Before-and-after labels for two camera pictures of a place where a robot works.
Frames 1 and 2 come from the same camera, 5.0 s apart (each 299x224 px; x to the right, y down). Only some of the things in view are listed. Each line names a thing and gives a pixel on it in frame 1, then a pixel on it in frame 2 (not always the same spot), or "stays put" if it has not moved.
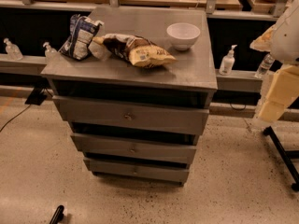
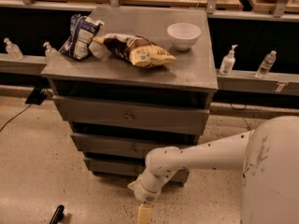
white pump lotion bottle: (226, 66) stays put
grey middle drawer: (135, 143) stays put
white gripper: (287, 37) -> (146, 192)
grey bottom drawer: (136, 169) stays put
